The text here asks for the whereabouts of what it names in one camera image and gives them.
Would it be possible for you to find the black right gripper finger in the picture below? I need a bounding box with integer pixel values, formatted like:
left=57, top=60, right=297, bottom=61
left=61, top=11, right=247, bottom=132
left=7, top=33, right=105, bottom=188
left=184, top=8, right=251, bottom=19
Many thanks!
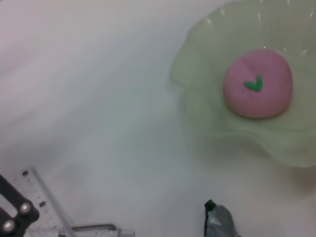
left=0, top=174, right=40, bottom=237

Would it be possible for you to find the green plastic wrapper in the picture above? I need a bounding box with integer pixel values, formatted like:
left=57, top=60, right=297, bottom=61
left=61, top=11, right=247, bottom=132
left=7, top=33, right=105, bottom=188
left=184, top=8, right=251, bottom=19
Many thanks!
left=204, top=199, right=241, bottom=237

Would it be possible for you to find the pink peach toy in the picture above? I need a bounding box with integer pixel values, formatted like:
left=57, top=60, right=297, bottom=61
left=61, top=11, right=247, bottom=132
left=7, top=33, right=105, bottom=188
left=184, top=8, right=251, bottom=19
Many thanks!
left=223, top=48, right=294, bottom=119

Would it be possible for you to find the clear plastic ruler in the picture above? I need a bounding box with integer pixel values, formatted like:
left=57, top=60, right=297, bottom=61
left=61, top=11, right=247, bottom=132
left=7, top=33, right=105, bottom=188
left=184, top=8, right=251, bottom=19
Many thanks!
left=13, top=167, right=77, bottom=237

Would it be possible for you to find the green glass fruit bowl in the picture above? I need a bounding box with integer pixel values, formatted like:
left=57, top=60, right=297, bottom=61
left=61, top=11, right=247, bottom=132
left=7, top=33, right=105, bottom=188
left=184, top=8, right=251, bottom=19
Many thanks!
left=169, top=0, right=316, bottom=168

